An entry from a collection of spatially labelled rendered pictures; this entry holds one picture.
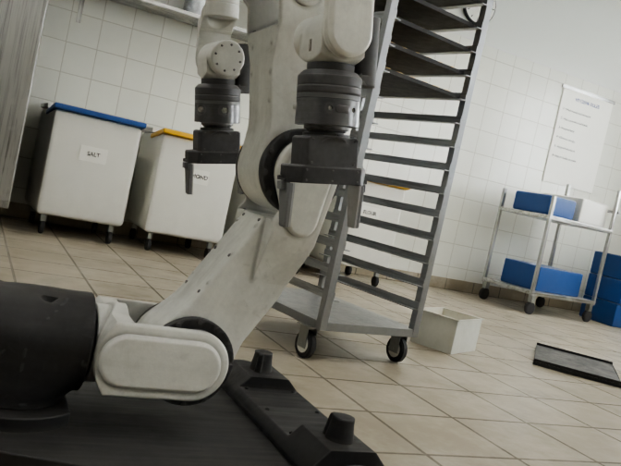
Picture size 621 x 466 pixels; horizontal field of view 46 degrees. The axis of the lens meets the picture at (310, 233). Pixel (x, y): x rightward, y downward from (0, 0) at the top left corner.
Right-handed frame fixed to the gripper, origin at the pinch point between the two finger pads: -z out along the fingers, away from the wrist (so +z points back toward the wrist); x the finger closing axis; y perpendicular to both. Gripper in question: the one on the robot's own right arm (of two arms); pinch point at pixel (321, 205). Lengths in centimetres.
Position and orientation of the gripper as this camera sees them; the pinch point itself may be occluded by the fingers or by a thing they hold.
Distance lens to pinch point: 101.7
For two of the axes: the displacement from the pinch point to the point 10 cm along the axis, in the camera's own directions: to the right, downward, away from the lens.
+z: 0.7, -9.9, -1.1
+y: -4.5, -1.3, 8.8
